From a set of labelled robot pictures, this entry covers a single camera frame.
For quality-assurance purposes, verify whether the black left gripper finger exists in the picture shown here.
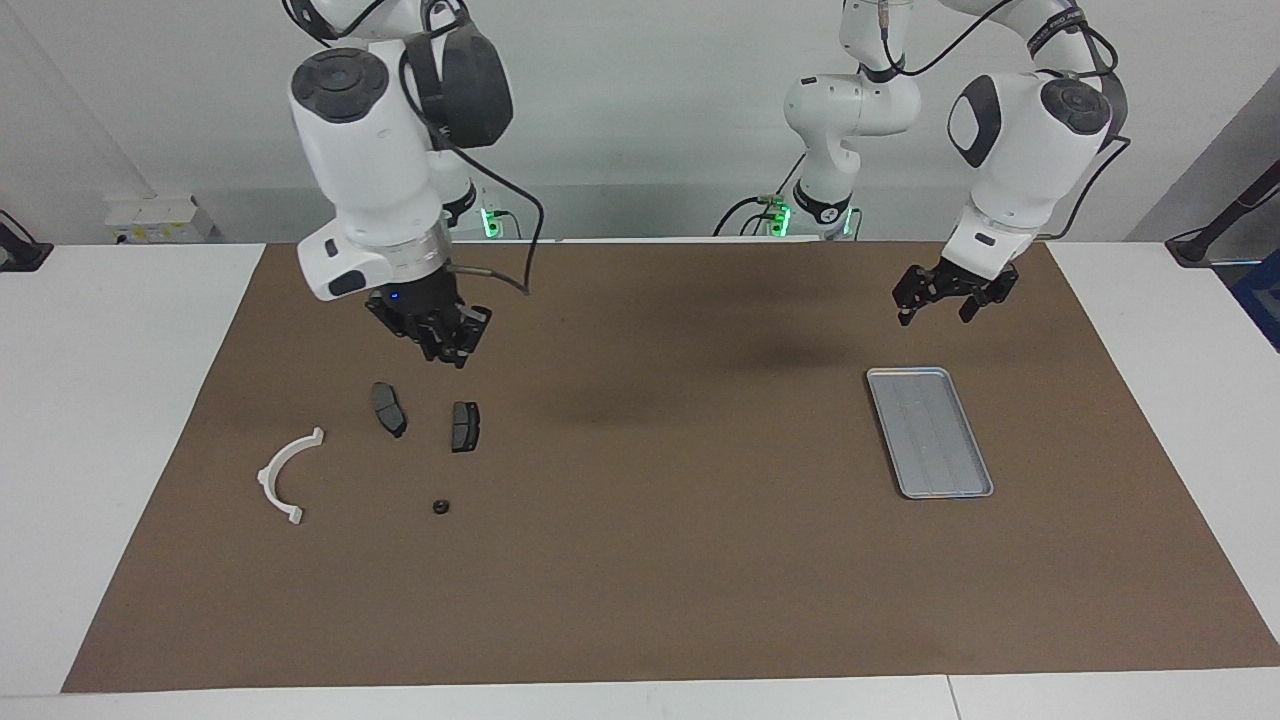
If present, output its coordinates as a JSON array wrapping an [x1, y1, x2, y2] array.
[[960, 268, 1020, 324], [893, 265, 939, 328]]

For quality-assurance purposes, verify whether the silver metal tray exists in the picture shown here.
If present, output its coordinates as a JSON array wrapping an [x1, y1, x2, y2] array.
[[865, 366, 995, 500]]

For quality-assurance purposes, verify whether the curved dark grey brake pad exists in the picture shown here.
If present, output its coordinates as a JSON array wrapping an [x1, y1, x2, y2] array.
[[370, 382, 408, 439]]

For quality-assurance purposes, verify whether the blue crate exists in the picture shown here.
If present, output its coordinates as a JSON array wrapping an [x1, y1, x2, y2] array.
[[1232, 250, 1280, 353]]

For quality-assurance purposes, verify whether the brown table mat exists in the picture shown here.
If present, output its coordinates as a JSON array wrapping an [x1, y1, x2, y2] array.
[[60, 240, 1280, 693]]

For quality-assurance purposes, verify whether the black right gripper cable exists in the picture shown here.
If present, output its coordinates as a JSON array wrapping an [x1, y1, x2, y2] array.
[[400, 0, 547, 298]]

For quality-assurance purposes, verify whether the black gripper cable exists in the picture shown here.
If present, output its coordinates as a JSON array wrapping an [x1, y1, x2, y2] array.
[[400, 0, 547, 298], [880, 0, 1133, 241]]

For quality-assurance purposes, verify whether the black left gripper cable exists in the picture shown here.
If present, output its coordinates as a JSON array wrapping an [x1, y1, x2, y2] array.
[[880, 0, 1133, 241]]

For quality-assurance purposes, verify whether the black left arm base cable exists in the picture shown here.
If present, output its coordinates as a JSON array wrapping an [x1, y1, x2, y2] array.
[[713, 155, 806, 238]]

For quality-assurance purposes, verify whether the black camera stand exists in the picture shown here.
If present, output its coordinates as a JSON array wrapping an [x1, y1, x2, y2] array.
[[1165, 160, 1280, 266]]

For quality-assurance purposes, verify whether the white curved plastic bracket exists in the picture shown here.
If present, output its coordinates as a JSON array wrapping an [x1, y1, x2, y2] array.
[[257, 427, 326, 526]]

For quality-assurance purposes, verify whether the white wall socket box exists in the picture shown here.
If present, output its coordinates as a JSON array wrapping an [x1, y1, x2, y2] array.
[[104, 195, 216, 244]]

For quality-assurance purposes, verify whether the black clamp mount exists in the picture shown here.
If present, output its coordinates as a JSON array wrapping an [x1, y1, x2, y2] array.
[[0, 210, 54, 273]]

